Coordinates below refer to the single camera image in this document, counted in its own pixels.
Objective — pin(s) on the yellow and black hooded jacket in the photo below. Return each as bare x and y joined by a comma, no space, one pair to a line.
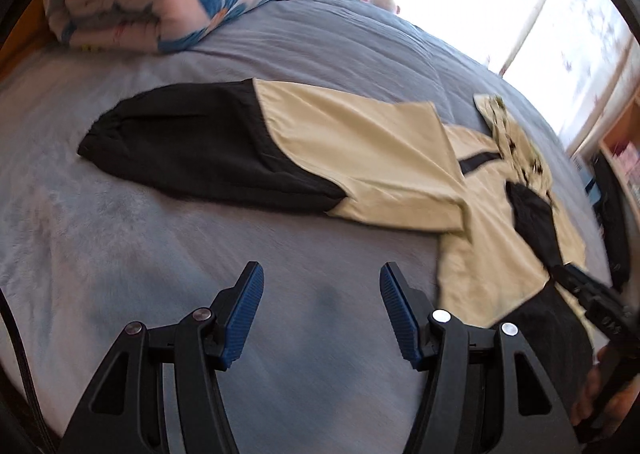
488,196

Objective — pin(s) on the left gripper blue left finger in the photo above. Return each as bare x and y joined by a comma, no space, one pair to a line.
122,410

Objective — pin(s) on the pink white plush toy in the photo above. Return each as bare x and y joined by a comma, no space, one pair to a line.
386,5

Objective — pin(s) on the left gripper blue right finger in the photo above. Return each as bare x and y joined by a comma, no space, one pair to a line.
485,392

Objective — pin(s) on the wooden wall shelf unit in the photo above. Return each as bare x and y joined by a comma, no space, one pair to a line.
620,145

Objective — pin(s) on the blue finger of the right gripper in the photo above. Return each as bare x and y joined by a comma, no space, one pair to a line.
576,281

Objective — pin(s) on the grey bed blanket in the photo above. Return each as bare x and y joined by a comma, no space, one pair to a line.
83,253

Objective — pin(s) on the black white patterned garment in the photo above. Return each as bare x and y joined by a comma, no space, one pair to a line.
610,213

